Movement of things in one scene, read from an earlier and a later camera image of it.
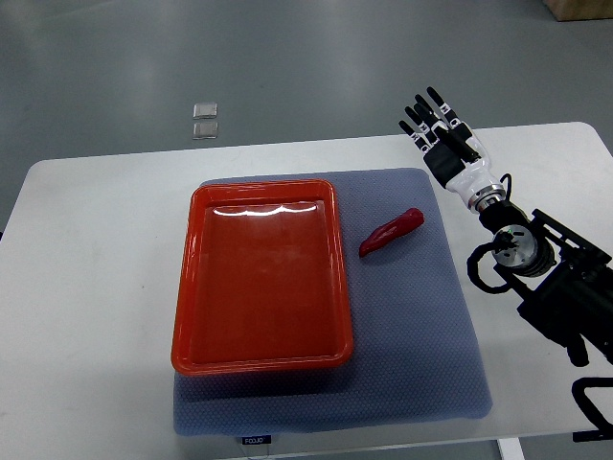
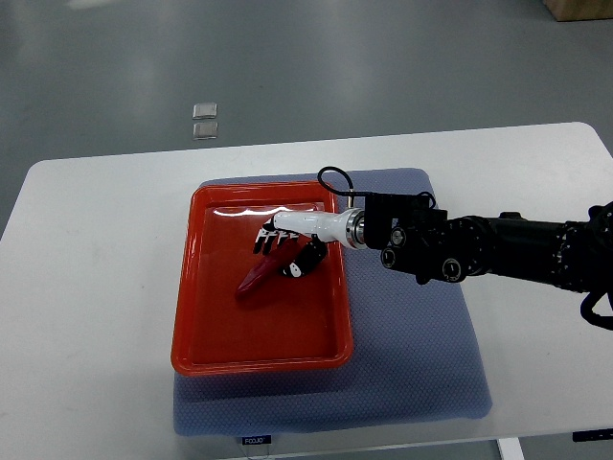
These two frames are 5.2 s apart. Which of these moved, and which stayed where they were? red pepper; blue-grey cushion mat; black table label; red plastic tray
Moved: red pepper
Stayed: red plastic tray; blue-grey cushion mat; black table label
